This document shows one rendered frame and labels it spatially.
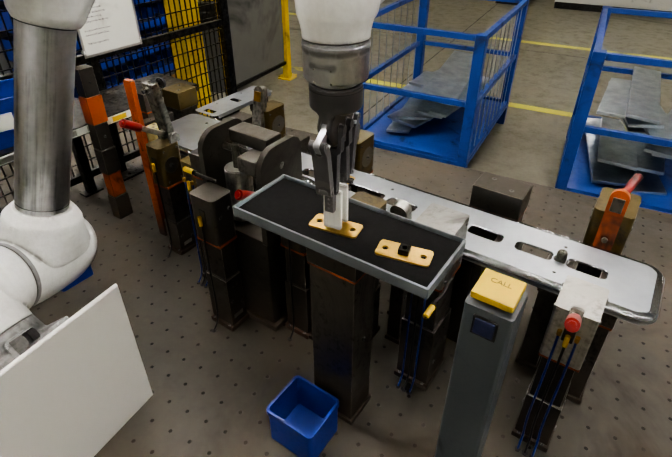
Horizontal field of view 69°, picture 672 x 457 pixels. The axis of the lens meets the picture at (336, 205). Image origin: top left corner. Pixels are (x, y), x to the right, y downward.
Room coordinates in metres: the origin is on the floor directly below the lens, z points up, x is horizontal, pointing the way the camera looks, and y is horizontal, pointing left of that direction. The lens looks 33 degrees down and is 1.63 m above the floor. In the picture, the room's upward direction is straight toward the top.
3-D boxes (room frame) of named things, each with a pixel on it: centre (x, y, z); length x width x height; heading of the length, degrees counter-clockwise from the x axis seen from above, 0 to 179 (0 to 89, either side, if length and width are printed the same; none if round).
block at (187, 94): (1.59, 0.52, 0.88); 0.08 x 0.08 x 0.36; 56
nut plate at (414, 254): (0.58, -0.10, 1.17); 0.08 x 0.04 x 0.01; 67
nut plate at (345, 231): (0.65, 0.00, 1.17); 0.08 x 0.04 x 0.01; 65
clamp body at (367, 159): (1.25, -0.07, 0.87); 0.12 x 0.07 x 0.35; 146
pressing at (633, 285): (1.06, -0.03, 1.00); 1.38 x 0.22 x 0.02; 56
